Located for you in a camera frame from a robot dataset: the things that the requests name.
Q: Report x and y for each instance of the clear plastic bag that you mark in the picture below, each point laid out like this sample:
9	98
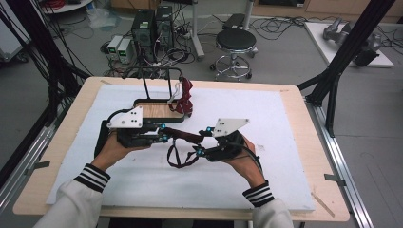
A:
103	18

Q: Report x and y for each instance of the grey metal stand leg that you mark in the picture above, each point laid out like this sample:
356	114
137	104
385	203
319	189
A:
197	38

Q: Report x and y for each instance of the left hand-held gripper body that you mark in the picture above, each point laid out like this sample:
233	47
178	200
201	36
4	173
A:
128	119

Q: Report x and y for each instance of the person's right hand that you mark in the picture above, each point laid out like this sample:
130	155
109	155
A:
248	167

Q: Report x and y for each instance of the white foam mat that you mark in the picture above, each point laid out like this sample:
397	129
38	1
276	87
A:
152	186

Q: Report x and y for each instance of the white floor board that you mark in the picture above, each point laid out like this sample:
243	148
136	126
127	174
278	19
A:
320	41

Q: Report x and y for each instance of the black computer tower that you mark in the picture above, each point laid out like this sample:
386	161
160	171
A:
143	28
164	25

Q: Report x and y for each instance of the white power supply unit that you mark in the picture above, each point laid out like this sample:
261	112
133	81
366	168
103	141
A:
125	50
113	46

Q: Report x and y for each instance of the aluminium rail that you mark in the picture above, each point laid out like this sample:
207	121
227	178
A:
25	158
342	164

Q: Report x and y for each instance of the striped maroon bow tie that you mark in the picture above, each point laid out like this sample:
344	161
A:
186	98

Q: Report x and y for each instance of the light wooden table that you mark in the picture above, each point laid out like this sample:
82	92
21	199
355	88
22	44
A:
304	126

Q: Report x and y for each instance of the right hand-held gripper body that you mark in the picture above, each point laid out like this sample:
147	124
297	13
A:
229	125

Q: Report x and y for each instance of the thin wooden stick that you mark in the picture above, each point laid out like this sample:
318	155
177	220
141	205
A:
323	205

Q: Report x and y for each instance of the grey metal bracket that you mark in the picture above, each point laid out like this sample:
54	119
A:
334	179
38	167

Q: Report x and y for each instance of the plain maroon bow tie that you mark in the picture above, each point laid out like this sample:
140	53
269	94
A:
185	135

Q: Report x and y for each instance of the flat black box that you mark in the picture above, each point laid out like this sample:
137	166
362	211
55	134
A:
234	21

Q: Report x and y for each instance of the white round table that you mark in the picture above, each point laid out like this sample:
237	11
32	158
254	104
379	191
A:
68	7

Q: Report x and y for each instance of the black round stool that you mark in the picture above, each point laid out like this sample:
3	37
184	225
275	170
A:
236	39

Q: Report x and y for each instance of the person's left hand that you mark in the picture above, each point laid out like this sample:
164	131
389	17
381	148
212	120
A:
111	152

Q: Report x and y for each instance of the black rack with wooden tray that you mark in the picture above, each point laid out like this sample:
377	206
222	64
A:
158	111

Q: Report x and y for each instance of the grey equipment case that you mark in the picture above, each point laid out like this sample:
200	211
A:
11	41

